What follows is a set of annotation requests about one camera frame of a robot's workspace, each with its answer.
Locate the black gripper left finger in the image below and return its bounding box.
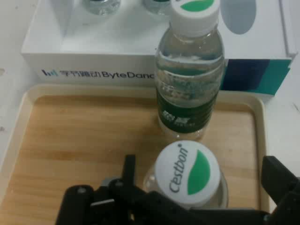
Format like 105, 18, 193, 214
55, 154, 188, 225

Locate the white ByteDance cardboard box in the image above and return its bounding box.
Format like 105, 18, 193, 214
20, 0, 298, 97

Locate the wooden tray cream rim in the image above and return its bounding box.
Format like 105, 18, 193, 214
0, 84, 270, 225

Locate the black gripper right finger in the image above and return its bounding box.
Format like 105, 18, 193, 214
261, 156, 300, 225

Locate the water bottle green label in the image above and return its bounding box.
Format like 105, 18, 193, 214
142, 0, 173, 16
79, 0, 121, 16
142, 140, 229, 209
155, 0, 225, 141

